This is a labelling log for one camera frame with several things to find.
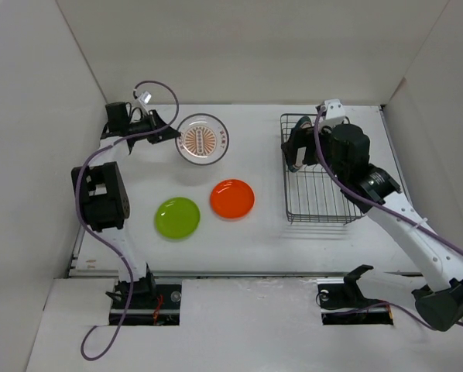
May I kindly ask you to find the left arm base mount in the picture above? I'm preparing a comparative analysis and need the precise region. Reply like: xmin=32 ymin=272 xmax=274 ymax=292
xmin=105 ymin=281 xmax=182 ymax=326

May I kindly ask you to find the orange patterned white plate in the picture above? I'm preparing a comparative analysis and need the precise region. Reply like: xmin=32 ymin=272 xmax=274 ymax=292
xmin=175 ymin=113 xmax=229 ymax=166

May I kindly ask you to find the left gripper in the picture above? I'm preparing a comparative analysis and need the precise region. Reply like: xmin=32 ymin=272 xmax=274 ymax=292
xmin=128 ymin=110 xmax=181 ymax=145

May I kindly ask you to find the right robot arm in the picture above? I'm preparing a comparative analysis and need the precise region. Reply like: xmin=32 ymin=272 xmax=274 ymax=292
xmin=281 ymin=115 xmax=463 ymax=332

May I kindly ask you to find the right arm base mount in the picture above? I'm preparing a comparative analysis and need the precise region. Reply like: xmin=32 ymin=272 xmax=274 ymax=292
xmin=315 ymin=278 xmax=393 ymax=326

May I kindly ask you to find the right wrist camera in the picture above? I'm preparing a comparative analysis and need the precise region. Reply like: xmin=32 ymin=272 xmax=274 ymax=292
xmin=317 ymin=98 xmax=346 ymax=128

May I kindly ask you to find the orange plastic plate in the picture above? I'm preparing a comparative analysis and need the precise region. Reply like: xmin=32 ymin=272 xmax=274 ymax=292
xmin=209 ymin=179 xmax=256 ymax=219

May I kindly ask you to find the wire dish rack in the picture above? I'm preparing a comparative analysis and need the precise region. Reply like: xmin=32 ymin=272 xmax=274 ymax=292
xmin=280 ymin=112 xmax=369 ymax=226

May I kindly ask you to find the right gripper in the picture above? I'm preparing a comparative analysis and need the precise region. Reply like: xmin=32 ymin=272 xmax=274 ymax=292
xmin=281 ymin=126 xmax=348 ymax=183

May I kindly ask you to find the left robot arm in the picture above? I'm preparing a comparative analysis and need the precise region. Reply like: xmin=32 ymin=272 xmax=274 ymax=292
xmin=71 ymin=100 xmax=180 ymax=308

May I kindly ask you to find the green plastic plate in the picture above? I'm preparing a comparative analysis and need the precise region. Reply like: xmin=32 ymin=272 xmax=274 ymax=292
xmin=154 ymin=197 xmax=201 ymax=240

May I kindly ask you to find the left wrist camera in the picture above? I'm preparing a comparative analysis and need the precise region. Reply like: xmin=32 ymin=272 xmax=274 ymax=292
xmin=133 ymin=91 xmax=152 ymax=107

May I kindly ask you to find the green red rimmed white plate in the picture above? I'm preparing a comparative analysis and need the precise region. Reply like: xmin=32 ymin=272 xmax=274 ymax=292
xmin=283 ymin=115 xmax=314 ymax=173

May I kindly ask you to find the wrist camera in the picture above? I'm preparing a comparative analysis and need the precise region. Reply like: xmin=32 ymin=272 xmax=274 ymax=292
xmin=317 ymin=98 xmax=346 ymax=128
xmin=133 ymin=91 xmax=152 ymax=107

